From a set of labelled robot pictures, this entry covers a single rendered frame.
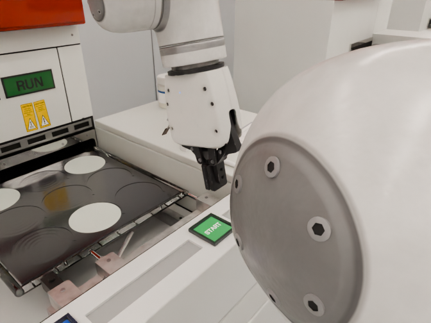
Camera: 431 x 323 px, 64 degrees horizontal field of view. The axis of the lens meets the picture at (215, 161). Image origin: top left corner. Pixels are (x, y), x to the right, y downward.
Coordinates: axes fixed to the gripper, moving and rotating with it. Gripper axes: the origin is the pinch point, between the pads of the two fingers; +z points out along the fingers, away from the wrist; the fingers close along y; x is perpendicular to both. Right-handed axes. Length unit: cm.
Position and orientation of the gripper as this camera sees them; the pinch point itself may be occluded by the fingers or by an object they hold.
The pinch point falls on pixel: (214, 174)
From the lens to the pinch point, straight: 50.3
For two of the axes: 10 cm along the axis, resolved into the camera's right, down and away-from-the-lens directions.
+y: 7.5, 1.1, -6.5
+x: 6.4, -3.6, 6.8
